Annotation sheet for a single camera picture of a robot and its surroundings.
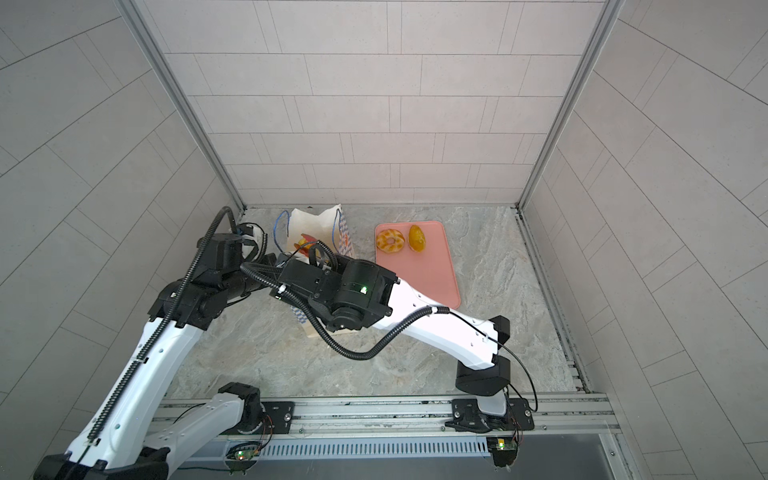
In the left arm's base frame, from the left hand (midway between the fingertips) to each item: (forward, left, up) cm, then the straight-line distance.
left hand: (294, 260), depth 70 cm
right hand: (-6, -12, +6) cm, 15 cm away
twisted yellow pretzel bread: (+21, -20, -24) cm, 38 cm away
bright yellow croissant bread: (+2, -3, +4) cm, 5 cm away
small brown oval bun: (+23, -31, -22) cm, 44 cm away
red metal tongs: (+1, -2, +4) cm, 4 cm away
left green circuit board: (-37, +9, -22) cm, 44 cm away
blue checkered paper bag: (+15, -4, -5) cm, 17 cm away
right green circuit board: (-35, -49, -25) cm, 66 cm away
